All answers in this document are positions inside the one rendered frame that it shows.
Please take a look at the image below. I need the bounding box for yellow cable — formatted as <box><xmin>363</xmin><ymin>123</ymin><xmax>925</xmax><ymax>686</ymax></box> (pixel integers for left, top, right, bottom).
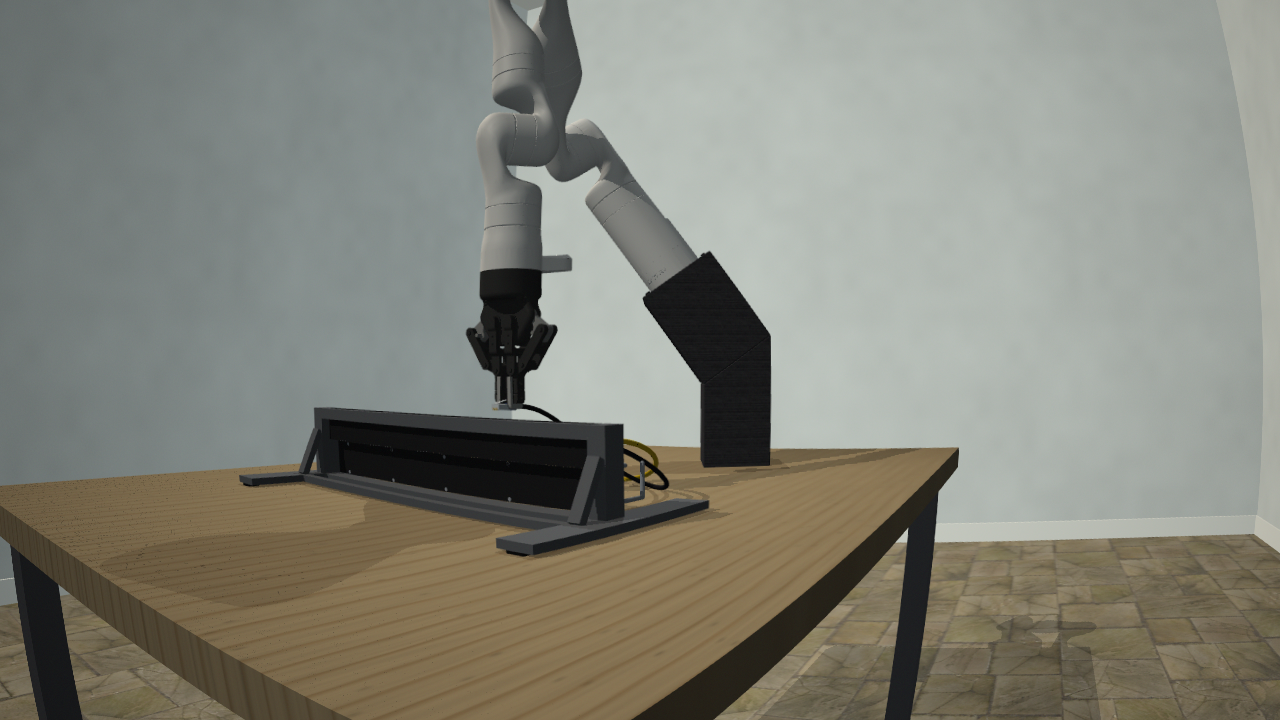
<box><xmin>625</xmin><ymin>439</ymin><xmax>658</xmax><ymax>480</ymax></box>

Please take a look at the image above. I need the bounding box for black cable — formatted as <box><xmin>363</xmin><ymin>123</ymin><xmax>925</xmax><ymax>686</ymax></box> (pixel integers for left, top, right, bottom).
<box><xmin>522</xmin><ymin>404</ymin><xmax>669</xmax><ymax>489</ymax></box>

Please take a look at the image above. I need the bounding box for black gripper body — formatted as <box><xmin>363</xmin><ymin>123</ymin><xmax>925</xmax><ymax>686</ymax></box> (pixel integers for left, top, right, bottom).
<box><xmin>480</xmin><ymin>268</ymin><xmax>541</xmax><ymax>346</ymax></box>

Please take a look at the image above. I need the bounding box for dark grey patch panel rack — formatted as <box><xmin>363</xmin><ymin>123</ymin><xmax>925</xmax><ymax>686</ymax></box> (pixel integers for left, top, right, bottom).
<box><xmin>239</xmin><ymin>407</ymin><xmax>709</xmax><ymax>557</ymax></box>

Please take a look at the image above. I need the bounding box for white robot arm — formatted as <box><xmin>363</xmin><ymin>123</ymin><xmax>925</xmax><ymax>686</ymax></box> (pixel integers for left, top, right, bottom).
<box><xmin>476</xmin><ymin>0</ymin><xmax>698</xmax><ymax>291</ymax></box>

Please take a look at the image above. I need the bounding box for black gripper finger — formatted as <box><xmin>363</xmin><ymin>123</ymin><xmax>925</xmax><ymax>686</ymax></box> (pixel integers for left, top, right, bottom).
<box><xmin>503</xmin><ymin>309</ymin><xmax>558</xmax><ymax>409</ymax></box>
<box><xmin>466</xmin><ymin>316</ymin><xmax>509</xmax><ymax>402</ymax></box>

